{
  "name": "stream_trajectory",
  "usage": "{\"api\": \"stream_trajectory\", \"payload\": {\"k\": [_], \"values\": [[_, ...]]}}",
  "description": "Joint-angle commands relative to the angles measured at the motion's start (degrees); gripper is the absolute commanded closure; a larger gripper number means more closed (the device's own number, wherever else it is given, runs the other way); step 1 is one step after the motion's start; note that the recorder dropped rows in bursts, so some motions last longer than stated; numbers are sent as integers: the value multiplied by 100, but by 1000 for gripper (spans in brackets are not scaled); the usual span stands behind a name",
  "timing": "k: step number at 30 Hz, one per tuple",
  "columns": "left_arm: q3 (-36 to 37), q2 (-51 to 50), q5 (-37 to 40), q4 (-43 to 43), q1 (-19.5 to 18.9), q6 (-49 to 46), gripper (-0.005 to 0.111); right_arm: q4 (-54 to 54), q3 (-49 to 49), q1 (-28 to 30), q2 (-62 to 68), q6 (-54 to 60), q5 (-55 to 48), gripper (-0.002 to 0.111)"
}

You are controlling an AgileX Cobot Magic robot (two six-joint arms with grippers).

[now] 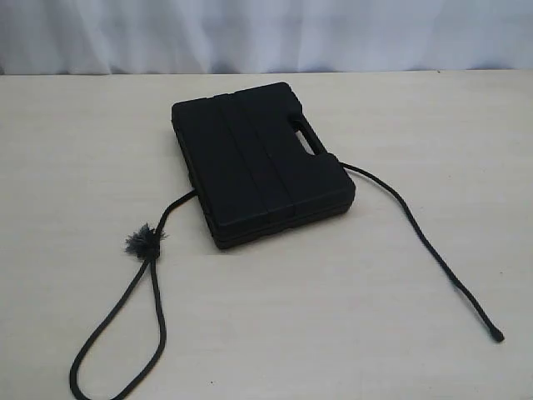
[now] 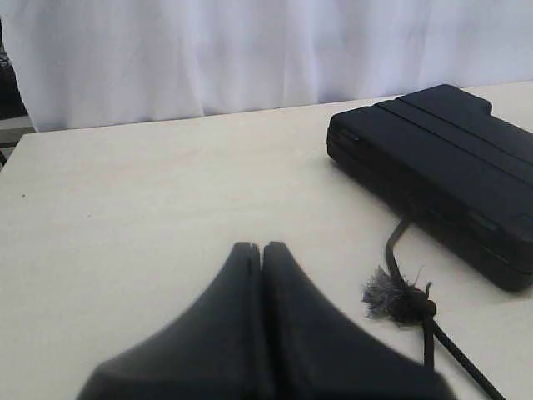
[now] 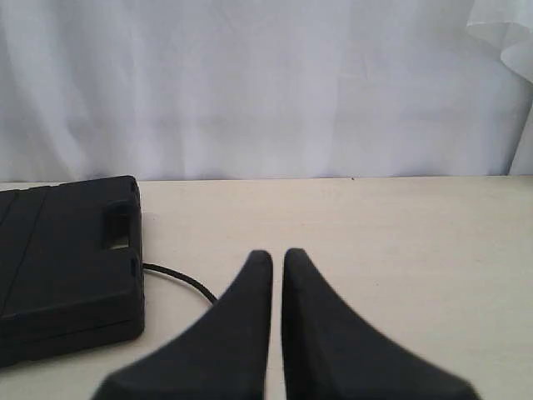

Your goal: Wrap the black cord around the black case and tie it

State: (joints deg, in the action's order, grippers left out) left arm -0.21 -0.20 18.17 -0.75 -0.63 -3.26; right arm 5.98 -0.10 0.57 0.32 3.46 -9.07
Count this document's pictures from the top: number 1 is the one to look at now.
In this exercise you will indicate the black plastic tool case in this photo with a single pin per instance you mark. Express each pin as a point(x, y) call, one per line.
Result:
point(257, 165)

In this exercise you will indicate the white backdrop curtain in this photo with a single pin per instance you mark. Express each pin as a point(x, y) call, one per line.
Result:
point(134, 37)

